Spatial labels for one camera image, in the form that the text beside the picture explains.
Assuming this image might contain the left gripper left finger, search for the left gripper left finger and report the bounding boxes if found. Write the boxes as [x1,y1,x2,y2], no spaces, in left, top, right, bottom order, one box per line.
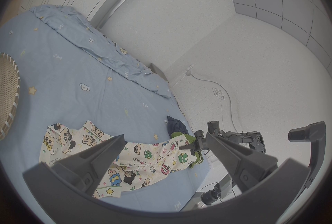
[53,134,125,194]

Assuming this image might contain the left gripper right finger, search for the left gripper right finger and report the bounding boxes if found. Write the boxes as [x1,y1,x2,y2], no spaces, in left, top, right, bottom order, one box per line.
[206,132,277,193]

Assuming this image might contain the white printed pyjama top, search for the white printed pyjama top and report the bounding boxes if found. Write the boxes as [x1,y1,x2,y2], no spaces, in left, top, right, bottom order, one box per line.
[39,120,198,199]

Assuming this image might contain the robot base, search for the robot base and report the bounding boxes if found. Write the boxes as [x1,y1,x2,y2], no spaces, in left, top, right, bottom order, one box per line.
[182,174,234,212]

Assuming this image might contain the dark blue garment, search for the dark blue garment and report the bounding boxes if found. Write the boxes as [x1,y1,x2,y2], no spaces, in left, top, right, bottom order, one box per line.
[167,116,189,138]

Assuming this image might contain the round woven basket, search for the round woven basket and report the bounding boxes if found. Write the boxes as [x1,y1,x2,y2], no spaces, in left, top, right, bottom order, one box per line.
[0,52,21,140]

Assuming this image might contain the green shorts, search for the green shorts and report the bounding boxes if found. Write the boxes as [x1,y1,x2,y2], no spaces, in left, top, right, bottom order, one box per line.
[171,133,203,169]

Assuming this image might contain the grey bedside table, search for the grey bedside table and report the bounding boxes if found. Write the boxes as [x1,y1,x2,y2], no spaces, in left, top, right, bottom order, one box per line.
[150,63,169,83]

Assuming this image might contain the pale blue quilt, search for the pale blue quilt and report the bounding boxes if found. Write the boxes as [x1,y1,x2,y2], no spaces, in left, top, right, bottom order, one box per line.
[29,5,172,99]

